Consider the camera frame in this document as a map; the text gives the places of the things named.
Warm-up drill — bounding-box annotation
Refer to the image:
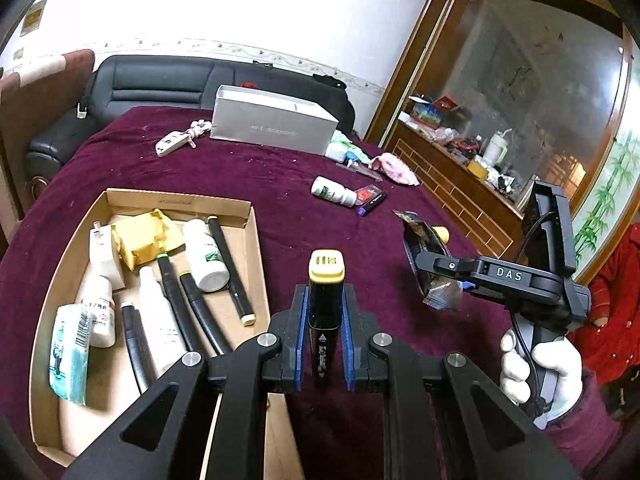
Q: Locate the wooden mirror cabinet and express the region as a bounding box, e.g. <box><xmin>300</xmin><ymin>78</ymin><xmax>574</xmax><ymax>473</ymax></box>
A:
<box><xmin>362</xmin><ymin>0</ymin><xmax>640</xmax><ymax>261</ymax></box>

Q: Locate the white tumbler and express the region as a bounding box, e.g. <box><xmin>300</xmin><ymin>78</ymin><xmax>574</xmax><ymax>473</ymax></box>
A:
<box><xmin>482</xmin><ymin>129</ymin><xmax>513</xmax><ymax>166</ymax></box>

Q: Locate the yellow wall plaque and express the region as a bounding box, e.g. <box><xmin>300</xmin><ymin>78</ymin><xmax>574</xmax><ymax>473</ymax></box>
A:
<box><xmin>20</xmin><ymin>2</ymin><xmax>46</xmax><ymax>36</ymax></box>

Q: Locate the black marker green tip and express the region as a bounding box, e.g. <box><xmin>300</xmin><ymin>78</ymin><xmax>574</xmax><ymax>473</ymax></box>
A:
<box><xmin>156</xmin><ymin>252</ymin><xmax>201</xmax><ymax>356</ymax></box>

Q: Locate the maroon blanket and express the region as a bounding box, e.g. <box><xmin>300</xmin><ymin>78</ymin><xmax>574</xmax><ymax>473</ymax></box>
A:
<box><xmin>0</xmin><ymin>105</ymin><xmax>526</xmax><ymax>480</ymax></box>

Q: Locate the pink cloth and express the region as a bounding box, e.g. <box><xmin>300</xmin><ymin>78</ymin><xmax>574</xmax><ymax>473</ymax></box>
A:
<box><xmin>369</xmin><ymin>154</ymin><xmax>421</xmax><ymax>186</ymax></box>

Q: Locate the white squeeze bottle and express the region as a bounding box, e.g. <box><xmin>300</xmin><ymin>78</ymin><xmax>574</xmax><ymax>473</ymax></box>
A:
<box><xmin>137</xmin><ymin>266</ymin><xmax>188</xmax><ymax>381</ymax></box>

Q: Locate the person's right hand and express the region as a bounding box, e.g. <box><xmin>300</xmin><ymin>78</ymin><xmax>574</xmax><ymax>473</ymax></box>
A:
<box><xmin>500</xmin><ymin>329</ymin><xmax>584</xmax><ymax>428</ymax></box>

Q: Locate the black marker yellow cap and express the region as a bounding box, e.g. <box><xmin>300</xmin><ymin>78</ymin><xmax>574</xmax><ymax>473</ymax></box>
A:
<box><xmin>306</xmin><ymin>250</ymin><xmax>347</xmax><ymax>386</ymax></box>

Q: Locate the white power adapter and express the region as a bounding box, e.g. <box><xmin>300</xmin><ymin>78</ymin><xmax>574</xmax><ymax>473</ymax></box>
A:
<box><xmin>89</xmin><ymin>226</ymin><xmax>126</xmax><ymax>291</ymax></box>

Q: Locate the large white bottle green label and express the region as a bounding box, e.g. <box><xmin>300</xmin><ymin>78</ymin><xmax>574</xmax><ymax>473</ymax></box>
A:
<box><xmin>182</xmin><ymin>220</ymin><xmax>231</xmax><ymax>293</ymax></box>

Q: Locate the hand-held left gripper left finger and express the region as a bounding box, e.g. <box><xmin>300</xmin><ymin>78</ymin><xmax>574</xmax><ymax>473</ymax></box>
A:
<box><xmin>60</xmin><ymin>284</ymin><xmax>308</xmax><ymax>480</ymax></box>

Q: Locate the foil snack packet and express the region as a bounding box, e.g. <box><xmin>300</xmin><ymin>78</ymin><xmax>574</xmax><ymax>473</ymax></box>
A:
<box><xmin>392</xmin><ymin>210</ymin><xmax>463</xmax><ymax>313</ymax></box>

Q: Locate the colourful cardboard box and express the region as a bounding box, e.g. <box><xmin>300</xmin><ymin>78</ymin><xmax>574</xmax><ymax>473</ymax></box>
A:
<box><xmin>411</xmin><ymin>101</ymin><xmax>443</xmax><ymax>126</ymax></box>

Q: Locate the long black marker beige cap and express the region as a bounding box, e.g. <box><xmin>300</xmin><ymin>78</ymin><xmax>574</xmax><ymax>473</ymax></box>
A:
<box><xmin>206</xmin><ymin>215</ymin><xmax>258</xmax><ymax>327</ymax></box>

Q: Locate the shallow cardboard box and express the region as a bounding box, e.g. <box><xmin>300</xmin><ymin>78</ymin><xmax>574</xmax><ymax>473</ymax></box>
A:
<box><xmin>31</xmin><ymin>188</ymin><xmax>305</xmax><ymax>480</ymax></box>

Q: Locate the bamboo wall decoration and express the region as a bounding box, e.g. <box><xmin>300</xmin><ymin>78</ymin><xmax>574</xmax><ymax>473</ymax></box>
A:
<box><xmin>570</xmin><ymin>130</ymin><xmax>640</xmax><ymax>256</ymax></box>

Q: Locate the teal packet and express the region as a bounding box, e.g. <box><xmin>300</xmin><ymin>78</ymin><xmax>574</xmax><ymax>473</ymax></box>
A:
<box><xmin>345</xmin><ymin>142</ymin><xmax>373</xmax><ymax>166</ymax></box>

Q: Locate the white car key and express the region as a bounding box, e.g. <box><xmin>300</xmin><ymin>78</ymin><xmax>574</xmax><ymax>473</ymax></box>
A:
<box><xmin>155</xmin><ymin>130</ymin><xmax>196</xmax><ymax>157</ymax></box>

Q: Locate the red garment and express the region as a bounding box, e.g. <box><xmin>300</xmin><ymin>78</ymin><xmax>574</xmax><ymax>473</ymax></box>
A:
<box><xmin>575</xmin><ymin>222</ymin><xmax>640</xmax><ymax>391</ymax></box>

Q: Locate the black leather sofa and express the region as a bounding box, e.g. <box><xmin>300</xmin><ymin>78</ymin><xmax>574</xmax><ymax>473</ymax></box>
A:
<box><xmin>25</xmin><ymin>55</ymin><xmax>356</xmax><ymax>181</ymax></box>

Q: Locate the teal tissue pack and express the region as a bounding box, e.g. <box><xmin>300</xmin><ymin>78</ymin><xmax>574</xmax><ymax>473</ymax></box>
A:
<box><xmin>48</xmin><ymin>304</ymin><xmax>96</xmax><ymax>406</ymax></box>

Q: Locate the grey rectangular box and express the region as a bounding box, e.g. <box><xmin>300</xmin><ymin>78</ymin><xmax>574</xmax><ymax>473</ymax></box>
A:
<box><xmin>209</xmin><ymin>85</ymin><xmax>341</xmax><ymax>156</ymax></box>

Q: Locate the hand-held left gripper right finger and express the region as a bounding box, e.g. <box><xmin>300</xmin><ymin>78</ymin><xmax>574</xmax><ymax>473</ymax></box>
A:
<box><xmin>341</xmin><ymin>284</ymin><xmax>583</xmax><ymax>480</ymax></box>

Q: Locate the white bottle red label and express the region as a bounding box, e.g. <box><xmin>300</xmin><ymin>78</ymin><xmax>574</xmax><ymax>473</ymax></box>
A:
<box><xmin>79</xmin><ymin>275</ymin><xmax>117</xmax><ymax>348</ymax></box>

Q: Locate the person's right forearm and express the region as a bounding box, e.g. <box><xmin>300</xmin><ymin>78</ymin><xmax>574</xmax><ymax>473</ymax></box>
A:
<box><xmin>542</xmin><ymin>367</ymin><xmax>631</xmax><ymax>480</ymax></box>

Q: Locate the yellow packet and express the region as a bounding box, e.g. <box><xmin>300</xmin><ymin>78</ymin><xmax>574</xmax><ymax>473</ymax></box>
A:
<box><xmin>110</xmin><ymin>209</ymin><xmax>185</xmax><ymax>271</ymax></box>

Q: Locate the small white bottle green label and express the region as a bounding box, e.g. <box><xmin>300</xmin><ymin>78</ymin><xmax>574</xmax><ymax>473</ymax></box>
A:
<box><xmin>311</xmin><ymin>176</ymin><xmax>358</xmax><ymax>207</ymax></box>

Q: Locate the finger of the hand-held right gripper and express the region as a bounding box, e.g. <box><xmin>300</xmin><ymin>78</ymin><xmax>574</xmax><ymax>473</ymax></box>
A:
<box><xmin>415</xmin><ymin>251</ymin><xmax>482</xmax><ymax>287</ymax></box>

